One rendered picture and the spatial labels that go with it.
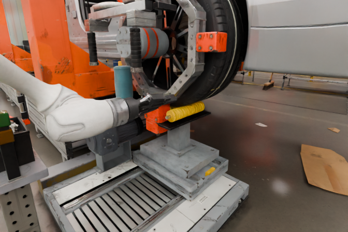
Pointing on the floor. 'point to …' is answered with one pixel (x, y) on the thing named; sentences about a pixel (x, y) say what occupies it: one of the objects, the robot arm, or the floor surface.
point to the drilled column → (19, 210)
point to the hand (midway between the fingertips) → (168, 99)
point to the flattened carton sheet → (325, 169)
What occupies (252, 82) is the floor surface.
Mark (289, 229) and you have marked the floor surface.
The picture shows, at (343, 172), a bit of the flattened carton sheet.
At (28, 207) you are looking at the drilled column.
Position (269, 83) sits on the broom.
